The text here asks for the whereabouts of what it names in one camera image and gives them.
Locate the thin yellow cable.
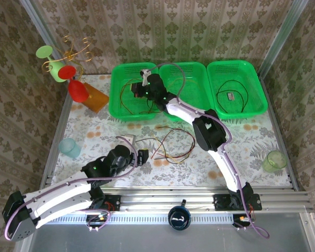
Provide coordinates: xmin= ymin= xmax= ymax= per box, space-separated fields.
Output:
xmin=167 ymin=77 xmax=200 ymax=90
xmin=151 ymin=138 xmax=186 ymax=165

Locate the tangle of coloured wires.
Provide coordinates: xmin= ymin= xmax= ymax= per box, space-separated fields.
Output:
xmin=152 ymin=126 xmax=196 ymax=160

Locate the green perforated plastic basket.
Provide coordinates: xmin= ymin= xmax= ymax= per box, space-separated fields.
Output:
xmin=109 ymin=62 xmax=161 ymax=123
xmin=206 ymin=60 xmax=268 ymax=119
xmin=159 ymin=61 xmax=213 ymax=121

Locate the floral table cloth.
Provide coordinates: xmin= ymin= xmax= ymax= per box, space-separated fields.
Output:
xmin=52 ymin=75 xmax=292 ymax=188

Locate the orange rectangular block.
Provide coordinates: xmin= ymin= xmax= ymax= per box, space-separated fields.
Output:
xmin=81 ymin=82 xmax=110 ymax=113

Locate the blue translucent plastic cup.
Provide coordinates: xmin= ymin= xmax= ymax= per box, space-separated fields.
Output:
xmin=58 ymin=138 xmax=82 ymax=160

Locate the red plastic wine glass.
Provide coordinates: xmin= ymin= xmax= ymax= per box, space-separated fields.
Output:
xmin=58 ymin=65 xmax=90 ymax=103

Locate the dark blue mug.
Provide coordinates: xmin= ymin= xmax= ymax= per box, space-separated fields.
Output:
xmin=167 ymin=199 xmax=192 ymax=231

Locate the grey metal panel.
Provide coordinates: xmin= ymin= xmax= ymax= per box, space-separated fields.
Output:
xmin=15 ymin=223 xmax=313 ymax=252

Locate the green plastic wine glass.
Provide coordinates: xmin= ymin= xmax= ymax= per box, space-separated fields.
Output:
xmin=36 ymin=45 xmax=68 ymax=83

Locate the green translucent plastic cup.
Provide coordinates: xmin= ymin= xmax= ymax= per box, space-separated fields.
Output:
xmin=261 ymin=150 xmax=288 ymax=173

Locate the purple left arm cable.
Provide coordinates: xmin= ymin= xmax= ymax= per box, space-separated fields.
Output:
xmin=4 ymin=135 xmax=137 ymax=241

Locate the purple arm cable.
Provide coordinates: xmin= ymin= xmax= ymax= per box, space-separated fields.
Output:
xmin=4 ymin=135 xmax=137 ymax=241
xmin=150 ymin=62 xmax=270 ymax=239

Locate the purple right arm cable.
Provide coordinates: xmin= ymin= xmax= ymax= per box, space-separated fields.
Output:
xmin=150 ymin=62 xmax=270 ymax=239

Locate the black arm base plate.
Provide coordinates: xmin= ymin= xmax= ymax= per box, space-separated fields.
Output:
xmin=75 ymin=194 xmax=121 ymax=212
xmin=214 ymin=193 xmax=263 ymax=212

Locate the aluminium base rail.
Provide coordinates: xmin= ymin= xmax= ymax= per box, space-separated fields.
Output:
xmin=28 ymin=186 xmax=314 ymax=224

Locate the aluminium table side rail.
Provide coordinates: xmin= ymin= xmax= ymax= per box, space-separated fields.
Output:
xmin=258 ymin=75 xmax=304 ymax=191
xmin=39 ymin=76 xmax=74 ymax=190

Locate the gold wire glass rack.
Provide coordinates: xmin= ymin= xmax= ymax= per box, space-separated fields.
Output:
xmin=41 ymin=35 xmax=94 ymax=79

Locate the aluminium frame post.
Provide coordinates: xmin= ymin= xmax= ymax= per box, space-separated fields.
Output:
xmin=17 ymin=0 xmax=69 ymax=79
xmin=257 ymin=0 xmax=310 ymax=78

